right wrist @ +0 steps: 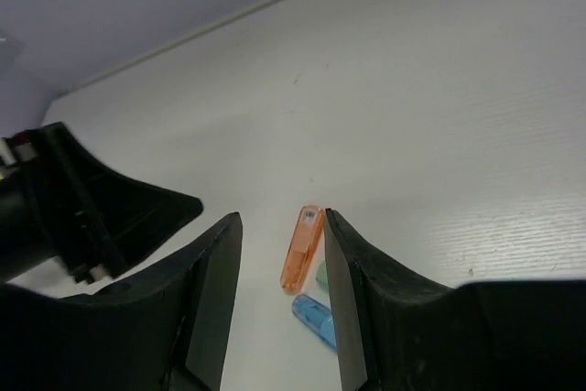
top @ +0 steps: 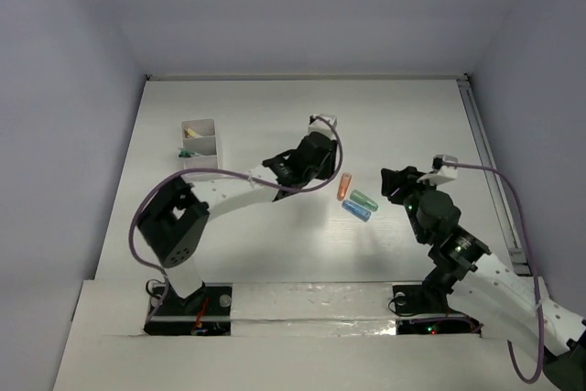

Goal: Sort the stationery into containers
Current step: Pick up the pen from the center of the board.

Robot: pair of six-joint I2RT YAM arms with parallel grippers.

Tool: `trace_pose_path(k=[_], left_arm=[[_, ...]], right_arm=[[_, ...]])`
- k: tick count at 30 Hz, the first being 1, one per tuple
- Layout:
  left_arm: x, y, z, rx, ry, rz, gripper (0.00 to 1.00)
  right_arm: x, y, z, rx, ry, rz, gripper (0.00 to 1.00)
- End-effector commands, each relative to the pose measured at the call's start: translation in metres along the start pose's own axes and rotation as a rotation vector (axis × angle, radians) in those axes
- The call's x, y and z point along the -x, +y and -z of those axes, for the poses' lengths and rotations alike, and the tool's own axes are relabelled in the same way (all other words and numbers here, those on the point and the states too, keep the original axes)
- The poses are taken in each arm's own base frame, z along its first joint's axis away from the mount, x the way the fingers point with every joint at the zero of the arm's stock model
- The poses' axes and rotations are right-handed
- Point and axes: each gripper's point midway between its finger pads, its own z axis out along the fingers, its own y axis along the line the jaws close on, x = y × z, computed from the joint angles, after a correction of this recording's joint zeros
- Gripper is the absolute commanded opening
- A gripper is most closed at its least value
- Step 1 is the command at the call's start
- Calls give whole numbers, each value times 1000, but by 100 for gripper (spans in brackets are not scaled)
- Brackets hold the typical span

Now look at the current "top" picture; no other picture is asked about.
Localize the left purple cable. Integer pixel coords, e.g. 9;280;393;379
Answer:
127;116;344;319

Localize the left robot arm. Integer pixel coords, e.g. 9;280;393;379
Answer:
127;127;343;322

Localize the translucent pink pen holder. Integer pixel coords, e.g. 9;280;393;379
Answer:
180;118;221;169

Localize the green translucent eraser case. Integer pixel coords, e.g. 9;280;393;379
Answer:
350;190;378;212

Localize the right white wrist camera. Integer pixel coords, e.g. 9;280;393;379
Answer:
417;155;459;186

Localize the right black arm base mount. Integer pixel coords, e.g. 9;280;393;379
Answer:
387;284;482;336

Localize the white pen orange cap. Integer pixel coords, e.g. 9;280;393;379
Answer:
192;127;215;137

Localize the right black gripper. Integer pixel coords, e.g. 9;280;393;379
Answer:
381;165;440;244

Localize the white pen yellow tip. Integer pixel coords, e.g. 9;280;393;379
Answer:
185;129;202;138

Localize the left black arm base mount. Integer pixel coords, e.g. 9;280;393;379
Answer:
144;284;233;337

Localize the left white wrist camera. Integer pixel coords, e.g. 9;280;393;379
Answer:
308;114;337;139

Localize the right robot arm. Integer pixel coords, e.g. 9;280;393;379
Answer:
381;157;585;390

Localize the blue translucent eraser case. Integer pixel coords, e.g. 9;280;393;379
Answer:
342;200;371;223

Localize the orange translucent eraser case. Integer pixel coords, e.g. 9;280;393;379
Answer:
337;173;353;201

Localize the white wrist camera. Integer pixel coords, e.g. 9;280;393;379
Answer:
417;155;459;186
308;114;337;139

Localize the green dark pen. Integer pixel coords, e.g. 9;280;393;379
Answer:
178;148;199;158

